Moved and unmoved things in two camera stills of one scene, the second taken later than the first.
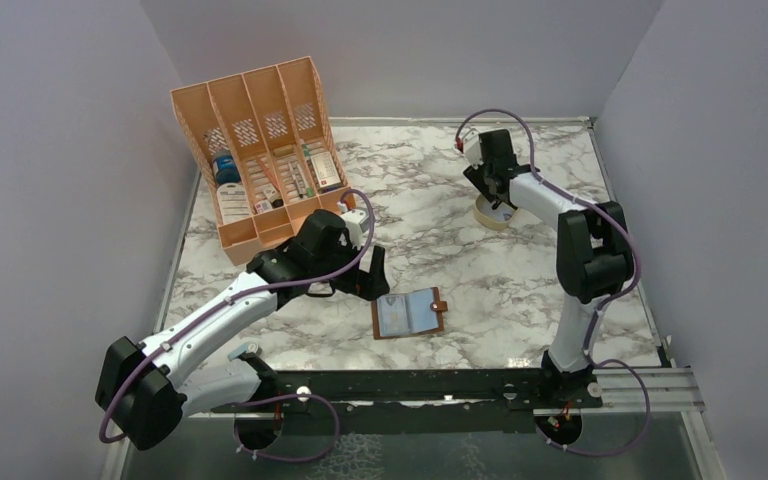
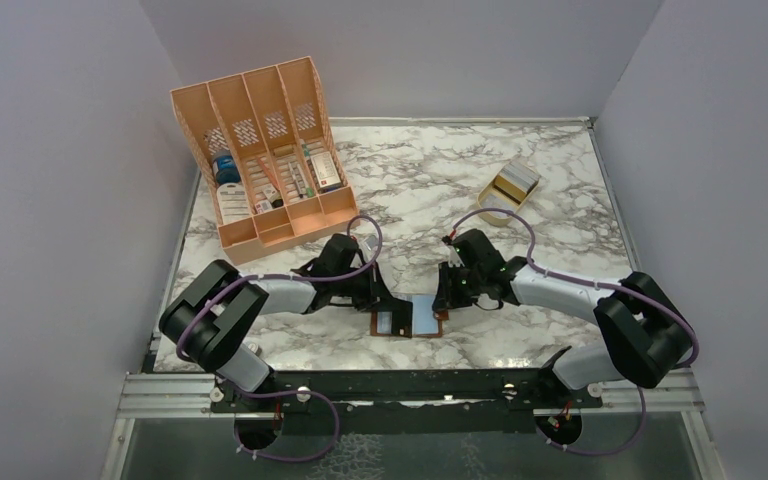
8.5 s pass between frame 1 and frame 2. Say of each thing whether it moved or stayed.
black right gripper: moved
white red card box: stayed
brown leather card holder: stayed
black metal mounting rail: stayed
